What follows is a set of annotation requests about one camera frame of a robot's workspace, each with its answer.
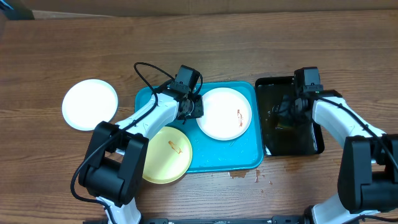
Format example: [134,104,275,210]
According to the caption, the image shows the white plate with red smear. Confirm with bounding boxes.
[197,87,252,141]

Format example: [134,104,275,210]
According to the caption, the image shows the white plate with brown smear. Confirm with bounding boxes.
[62,79,119,131]

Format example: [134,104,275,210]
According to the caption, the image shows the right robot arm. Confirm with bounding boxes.
[274,67,397,223]

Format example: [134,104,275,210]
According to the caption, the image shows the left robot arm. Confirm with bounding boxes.
[70,65,203,223]

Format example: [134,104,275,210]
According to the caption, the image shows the black water tray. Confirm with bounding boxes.
[255,76,325,156]

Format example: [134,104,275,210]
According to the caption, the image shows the yellow plate with smear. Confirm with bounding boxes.
[143,126,193,184]

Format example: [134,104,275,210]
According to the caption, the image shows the dark object top-left corner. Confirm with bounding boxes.
[1,0,35,21]

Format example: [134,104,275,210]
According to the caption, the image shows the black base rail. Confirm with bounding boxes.
[83,214,312,224]

